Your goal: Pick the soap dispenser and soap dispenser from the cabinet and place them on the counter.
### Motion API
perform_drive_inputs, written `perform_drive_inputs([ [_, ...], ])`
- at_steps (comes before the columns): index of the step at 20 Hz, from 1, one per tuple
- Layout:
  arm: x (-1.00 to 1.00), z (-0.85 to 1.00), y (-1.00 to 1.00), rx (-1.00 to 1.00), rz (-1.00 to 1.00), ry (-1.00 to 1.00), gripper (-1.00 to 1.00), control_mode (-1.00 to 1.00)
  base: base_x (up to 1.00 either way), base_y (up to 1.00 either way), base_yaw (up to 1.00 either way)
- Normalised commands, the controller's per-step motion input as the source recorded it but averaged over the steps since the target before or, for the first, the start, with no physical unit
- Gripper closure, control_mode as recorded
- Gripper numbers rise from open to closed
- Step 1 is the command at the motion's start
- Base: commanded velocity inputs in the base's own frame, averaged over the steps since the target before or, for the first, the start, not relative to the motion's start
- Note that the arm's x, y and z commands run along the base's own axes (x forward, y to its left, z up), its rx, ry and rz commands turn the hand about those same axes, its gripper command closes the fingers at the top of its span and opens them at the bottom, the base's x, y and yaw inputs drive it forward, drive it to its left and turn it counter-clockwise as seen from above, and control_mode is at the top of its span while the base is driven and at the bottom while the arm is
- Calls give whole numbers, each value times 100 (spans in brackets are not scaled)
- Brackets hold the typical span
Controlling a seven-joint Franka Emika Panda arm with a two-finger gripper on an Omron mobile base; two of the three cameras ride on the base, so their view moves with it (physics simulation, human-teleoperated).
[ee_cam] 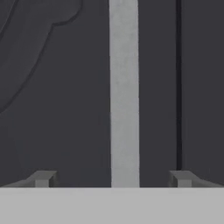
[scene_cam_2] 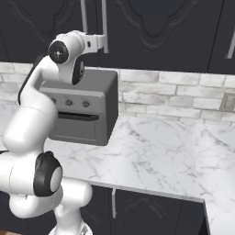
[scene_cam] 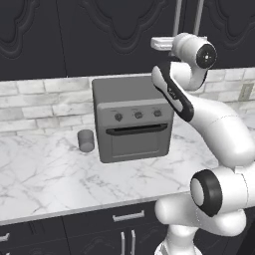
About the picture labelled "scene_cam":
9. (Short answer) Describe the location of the dark drawer front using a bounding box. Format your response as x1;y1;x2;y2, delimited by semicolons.
0;216;69;255
62;200;159;239

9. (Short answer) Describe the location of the grey cylindrical cup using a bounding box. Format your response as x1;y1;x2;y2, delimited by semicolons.
77;128;96;153

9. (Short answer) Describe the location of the grey toaster oven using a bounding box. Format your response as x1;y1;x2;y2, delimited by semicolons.
91;75;175;164

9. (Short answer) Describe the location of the silver upper cabinet handle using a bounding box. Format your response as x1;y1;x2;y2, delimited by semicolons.
171;0;183;36
193;0;204;38

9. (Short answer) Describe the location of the dark cabinet door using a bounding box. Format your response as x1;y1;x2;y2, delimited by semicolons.
127;221;168;255
55;0;189;79
0;0;68;83
66;228;129;255
186;0;255;70

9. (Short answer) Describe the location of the grey wall outlet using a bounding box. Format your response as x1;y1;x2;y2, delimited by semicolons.
237;82;255;103

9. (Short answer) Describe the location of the silver lower cabinet handle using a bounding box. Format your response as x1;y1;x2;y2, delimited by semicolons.
120;231;127;255
130;229;137;255

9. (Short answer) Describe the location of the dark toaster oven handle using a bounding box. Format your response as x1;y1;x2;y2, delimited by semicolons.
105;123;169;136

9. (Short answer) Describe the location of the silver cabinet handle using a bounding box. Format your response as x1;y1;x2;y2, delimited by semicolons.
120;231;127;255
130;229;137;255
193;0;204;38
171;0;183;36

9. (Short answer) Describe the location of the dark upper cabinet door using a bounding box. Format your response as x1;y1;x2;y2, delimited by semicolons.
55;0;189;79
0;0;68;83
186;0;255;70

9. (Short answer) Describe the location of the dark lower cabinet door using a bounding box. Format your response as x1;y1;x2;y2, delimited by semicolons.
127;221;168;255
66;228;129;255

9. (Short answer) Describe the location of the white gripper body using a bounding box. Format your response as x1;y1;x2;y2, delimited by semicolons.
149;35;175;52

